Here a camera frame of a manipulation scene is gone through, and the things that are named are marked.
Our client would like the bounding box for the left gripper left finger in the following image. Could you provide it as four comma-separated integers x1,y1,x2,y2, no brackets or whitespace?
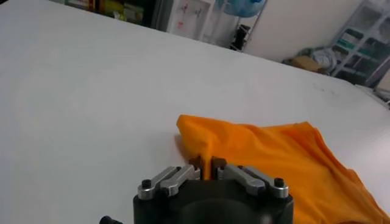
137,155,204,201

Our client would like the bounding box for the blue water jug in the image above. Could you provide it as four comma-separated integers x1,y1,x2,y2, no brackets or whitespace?
214,0,268,18

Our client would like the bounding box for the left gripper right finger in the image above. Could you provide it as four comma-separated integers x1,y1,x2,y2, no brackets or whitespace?
211,156,289,199

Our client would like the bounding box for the black stand by rack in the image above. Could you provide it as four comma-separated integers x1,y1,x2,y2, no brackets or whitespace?
231,24,251,51

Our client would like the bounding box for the white water dispenser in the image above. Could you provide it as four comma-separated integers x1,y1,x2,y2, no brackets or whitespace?
166,0,216,42

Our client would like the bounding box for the orange t-shirt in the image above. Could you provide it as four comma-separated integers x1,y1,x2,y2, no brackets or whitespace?
175,114,390,224

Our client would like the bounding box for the pile of striped clothes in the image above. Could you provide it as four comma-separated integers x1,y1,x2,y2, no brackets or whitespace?
297,47,338,72

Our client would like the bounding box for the black shelving unit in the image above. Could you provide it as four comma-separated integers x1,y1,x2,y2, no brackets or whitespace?
48,0,171,31

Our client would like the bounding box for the white metal storage rack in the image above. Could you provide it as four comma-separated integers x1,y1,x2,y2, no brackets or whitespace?
330,0,390,89

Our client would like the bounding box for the white water jug rack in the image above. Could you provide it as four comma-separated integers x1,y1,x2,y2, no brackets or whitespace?
210,0,269,51

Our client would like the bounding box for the large closed cardboard box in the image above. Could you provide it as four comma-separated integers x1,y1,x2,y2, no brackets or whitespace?
289,55,325,74

